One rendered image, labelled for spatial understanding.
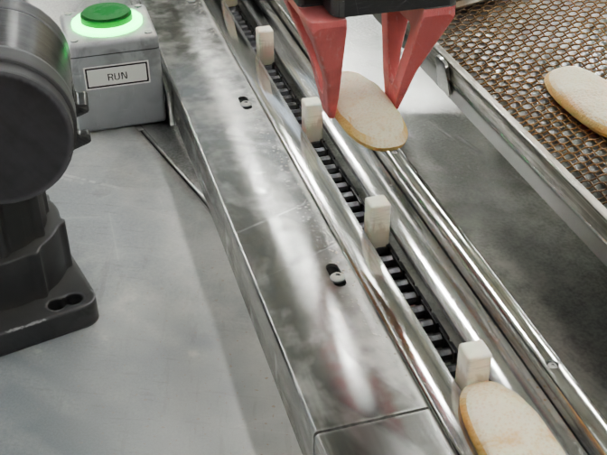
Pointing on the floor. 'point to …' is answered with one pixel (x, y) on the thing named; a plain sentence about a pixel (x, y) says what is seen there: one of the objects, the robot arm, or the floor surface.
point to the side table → (144, 327)
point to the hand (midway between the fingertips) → (360, 97)
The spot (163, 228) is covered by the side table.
